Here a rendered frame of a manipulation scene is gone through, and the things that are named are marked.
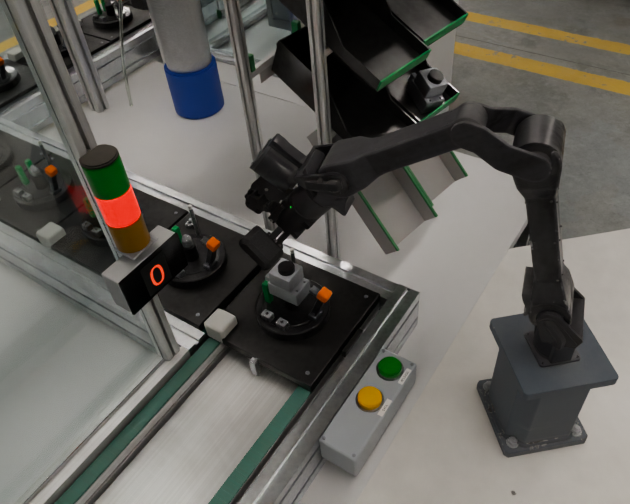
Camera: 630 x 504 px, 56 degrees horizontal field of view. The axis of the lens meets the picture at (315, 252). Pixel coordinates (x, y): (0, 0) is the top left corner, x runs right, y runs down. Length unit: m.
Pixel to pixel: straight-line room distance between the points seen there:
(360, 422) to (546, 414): 0.29
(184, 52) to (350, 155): 1.10
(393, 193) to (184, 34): 0.83
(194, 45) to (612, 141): 2.25
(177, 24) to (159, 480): 1.20
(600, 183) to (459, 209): 1.66
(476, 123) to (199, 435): 0.69
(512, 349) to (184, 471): 0.56
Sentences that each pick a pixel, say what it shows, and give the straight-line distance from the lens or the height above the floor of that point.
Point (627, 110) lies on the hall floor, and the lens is 3.67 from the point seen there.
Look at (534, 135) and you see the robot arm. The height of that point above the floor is 1.45.
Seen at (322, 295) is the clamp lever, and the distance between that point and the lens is 1.03.
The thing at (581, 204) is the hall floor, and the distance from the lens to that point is 2.96.
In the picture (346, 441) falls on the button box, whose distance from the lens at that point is 1.00.
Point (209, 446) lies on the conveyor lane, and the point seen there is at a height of 0.92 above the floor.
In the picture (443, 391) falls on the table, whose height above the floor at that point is 0.86.
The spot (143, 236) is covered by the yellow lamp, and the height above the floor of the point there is 1.28.
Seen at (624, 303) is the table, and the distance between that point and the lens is 1.39.
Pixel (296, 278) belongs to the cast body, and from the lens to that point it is 1.05.
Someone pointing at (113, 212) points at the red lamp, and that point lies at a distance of 0.85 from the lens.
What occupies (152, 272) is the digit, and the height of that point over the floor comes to 1.21.
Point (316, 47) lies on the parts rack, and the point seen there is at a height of 1.41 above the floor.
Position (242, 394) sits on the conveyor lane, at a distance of 1.12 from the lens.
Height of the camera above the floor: 1.85
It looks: 45 degrees down
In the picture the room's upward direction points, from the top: 6 degrees counter-clockwise
